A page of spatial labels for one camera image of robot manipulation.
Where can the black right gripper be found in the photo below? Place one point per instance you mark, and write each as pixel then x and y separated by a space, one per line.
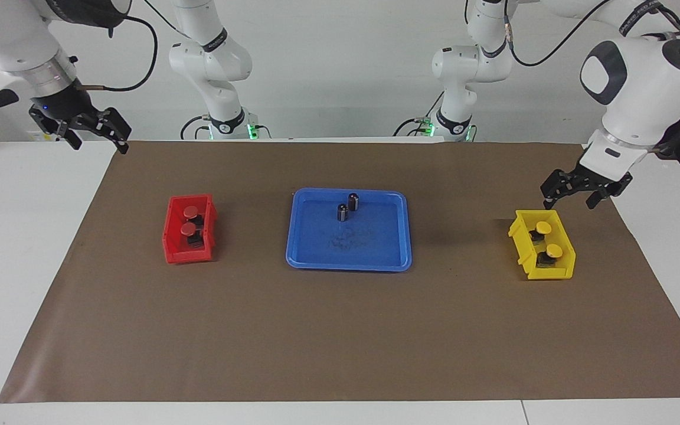
pixel 68 109

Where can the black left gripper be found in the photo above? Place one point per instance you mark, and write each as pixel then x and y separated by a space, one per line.
pixel 600 177

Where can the yellow push button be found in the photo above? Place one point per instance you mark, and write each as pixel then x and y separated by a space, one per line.
pixel 554 252
pixel 543 228

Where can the red push button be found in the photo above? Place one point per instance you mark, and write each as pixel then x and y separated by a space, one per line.
pixel 188 229
pixel 190 211

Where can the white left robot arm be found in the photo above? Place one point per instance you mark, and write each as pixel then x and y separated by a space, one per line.
pixel 641 88

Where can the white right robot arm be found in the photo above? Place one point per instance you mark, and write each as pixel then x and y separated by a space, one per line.
pixel 15 41

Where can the yellow plastic bin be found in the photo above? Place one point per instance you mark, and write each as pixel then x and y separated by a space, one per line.
pixel 552 273

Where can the red plastic bin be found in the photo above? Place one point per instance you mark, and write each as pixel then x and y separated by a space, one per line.
pixel 189 255

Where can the black cylindrical capacitor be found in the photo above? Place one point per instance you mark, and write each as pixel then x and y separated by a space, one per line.
pixel 342 212
pixel 353 202

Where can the blue plastic tray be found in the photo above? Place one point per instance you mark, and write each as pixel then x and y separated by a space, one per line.
pixel 346 248

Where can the brown table mat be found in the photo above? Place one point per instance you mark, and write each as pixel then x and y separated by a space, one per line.
pixel 316 330

